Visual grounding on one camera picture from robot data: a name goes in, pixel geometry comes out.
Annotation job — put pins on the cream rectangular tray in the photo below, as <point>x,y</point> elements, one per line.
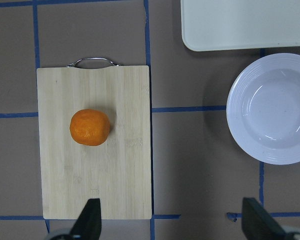
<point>218,25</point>

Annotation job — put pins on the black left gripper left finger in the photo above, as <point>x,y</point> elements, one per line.
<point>88,226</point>

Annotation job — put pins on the orange fruit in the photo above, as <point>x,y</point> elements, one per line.
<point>89,127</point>

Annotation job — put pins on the white ridged plate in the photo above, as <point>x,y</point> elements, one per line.
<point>263,109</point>

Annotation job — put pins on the bamboo cutting board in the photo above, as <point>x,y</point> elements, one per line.
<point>118,171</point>

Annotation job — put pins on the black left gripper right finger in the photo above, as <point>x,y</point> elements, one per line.
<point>257,223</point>

